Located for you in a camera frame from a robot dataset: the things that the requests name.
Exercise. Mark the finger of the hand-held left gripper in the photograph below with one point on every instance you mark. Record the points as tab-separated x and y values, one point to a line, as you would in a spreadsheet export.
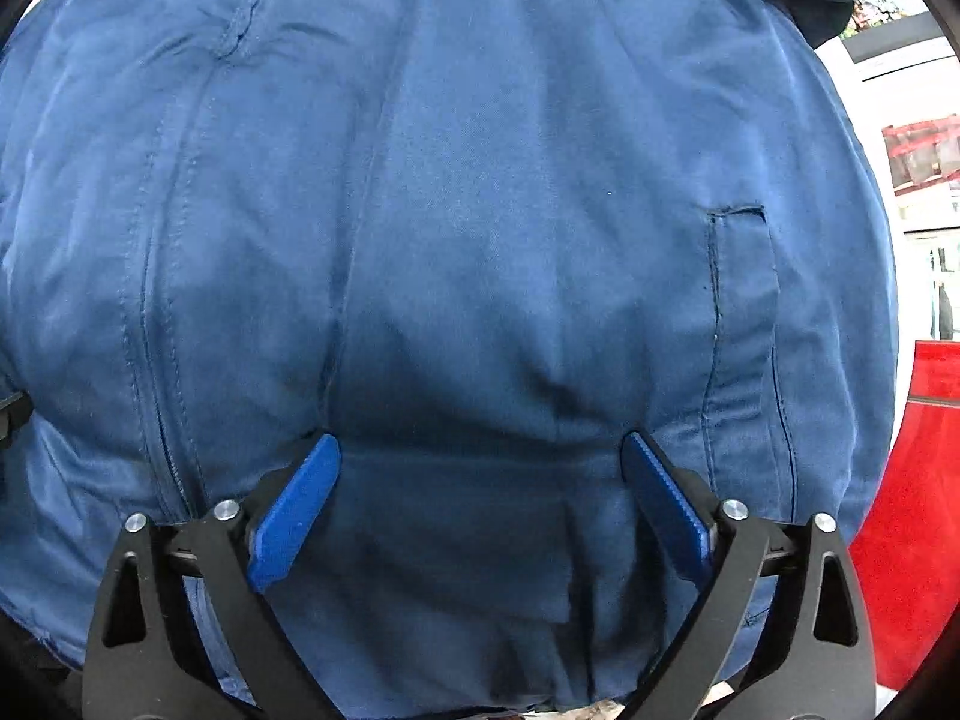
11	420

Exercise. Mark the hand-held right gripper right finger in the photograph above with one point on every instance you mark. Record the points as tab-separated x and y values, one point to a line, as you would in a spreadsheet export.
667	510

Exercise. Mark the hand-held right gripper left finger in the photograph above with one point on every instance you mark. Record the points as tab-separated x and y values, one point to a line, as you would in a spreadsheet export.
296	510

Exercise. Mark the blue pants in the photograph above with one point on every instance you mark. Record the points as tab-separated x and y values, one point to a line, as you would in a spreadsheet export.
450	240

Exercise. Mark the red glossy panel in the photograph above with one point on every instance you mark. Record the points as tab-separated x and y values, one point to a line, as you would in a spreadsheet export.
907	510

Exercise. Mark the glass window with red strips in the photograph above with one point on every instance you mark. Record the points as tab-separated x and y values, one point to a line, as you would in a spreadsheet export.
922	154

